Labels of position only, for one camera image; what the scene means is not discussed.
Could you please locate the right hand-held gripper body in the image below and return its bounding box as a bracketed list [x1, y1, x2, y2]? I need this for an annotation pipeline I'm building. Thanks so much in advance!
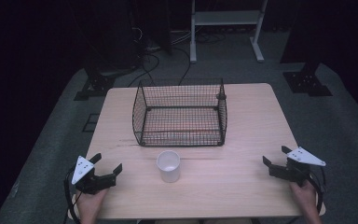
[268, 146, 327, 188]

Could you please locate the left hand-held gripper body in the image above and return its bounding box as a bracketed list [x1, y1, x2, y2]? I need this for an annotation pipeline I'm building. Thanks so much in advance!
[71, 155, 117, 196]

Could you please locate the white cup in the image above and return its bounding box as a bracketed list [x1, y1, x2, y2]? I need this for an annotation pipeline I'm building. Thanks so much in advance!
[156, 150, 182, 184]

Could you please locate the black wire basket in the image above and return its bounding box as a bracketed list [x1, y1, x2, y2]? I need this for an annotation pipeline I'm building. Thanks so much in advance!
[131, 77, 228, 147]

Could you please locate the person's left hand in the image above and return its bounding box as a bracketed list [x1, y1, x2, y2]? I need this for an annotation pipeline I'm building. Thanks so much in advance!
[76, 188, 109, 219]

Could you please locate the person's right hand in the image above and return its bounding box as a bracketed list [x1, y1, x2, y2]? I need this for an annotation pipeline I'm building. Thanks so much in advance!
[289, 179, 320, 214]

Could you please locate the black stand base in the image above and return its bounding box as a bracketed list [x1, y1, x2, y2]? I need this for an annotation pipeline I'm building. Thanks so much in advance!
[282, 61, 334, 98]
[73, 69, 117, 102]

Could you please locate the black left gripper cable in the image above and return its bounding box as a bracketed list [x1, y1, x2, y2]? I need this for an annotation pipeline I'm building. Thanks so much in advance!
[62, 167, 84, 224]

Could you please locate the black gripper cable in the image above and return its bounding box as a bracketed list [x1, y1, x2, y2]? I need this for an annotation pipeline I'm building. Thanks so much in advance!
[62, 167, 84, 224]
[307, 165, 328, 215]

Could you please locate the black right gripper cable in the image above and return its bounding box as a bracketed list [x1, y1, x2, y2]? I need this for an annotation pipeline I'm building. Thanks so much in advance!
[307, 165, 328, 215]

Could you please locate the black floor cable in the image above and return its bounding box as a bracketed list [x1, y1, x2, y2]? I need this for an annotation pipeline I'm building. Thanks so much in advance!
[171, 46, 192, 87]
[126, 50, 161, 89]

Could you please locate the white metal stand frame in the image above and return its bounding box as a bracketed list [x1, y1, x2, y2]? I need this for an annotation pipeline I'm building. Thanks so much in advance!
[189, 0, 269, 64]

